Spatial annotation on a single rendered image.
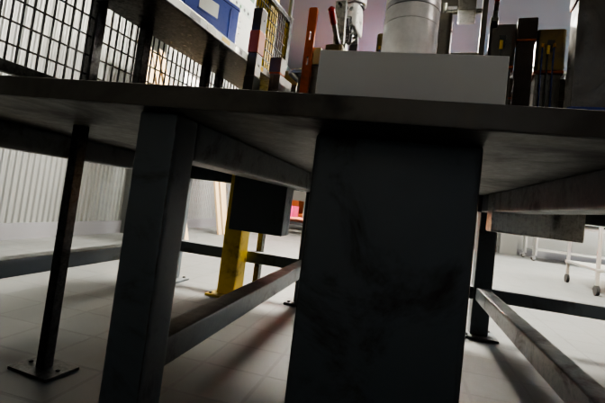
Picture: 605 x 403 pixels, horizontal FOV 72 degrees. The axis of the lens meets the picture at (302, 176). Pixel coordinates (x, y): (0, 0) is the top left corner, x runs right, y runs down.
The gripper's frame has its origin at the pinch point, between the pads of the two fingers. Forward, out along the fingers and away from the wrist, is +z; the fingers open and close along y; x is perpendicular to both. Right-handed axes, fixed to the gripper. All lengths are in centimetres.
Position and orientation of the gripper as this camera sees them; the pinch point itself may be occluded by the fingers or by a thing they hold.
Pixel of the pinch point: (349, 47)
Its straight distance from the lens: 164.5
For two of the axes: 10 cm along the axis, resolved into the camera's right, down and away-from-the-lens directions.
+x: -9.3, -0.9, 3.5
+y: 3.4, 1.0, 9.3
